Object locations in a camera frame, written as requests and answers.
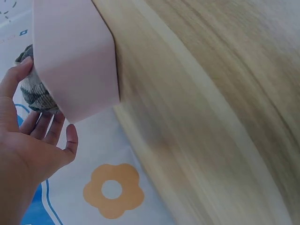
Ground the pink box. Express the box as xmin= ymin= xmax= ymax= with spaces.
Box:
xmin=32 ymin=0 xmax=121 ymax=124

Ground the person's left hand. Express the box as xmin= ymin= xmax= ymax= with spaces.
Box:
xmin=0 ymin=57 xmax=79 ymax=225

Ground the grey striped knitted sock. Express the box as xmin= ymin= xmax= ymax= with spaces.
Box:
xmin=15 ymin=44 xmax=62 ymax=115

